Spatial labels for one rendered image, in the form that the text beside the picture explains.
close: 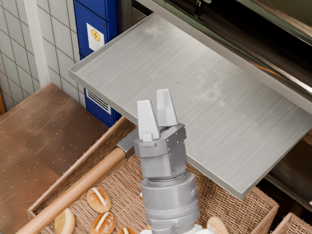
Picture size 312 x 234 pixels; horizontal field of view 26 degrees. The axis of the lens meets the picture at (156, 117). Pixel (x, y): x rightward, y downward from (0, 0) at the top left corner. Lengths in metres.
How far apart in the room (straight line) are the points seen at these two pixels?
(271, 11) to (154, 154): 0.55
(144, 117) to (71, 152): 1.31
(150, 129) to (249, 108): 0.66
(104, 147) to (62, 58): 0.46
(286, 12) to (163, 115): 0.47
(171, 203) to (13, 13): 1.62
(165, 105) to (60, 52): 1.35
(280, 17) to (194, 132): 0.35
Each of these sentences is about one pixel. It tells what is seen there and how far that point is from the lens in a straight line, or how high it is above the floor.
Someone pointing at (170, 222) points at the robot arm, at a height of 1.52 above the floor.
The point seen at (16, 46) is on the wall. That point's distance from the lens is 2.71.
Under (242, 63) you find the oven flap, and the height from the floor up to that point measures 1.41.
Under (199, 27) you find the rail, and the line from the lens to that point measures 1.48.
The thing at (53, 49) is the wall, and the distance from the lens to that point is 2.45.
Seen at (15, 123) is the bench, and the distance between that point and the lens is 2.44.
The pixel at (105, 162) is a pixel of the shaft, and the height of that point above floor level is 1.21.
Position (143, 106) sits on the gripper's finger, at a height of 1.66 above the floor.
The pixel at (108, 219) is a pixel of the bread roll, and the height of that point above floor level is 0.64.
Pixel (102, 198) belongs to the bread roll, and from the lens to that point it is 2.13.
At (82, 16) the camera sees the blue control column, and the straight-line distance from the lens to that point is 2.09.
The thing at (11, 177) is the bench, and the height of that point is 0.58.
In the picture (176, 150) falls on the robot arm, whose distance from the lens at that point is 1.07.
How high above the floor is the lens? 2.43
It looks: 51 degrees down
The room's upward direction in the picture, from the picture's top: straight up
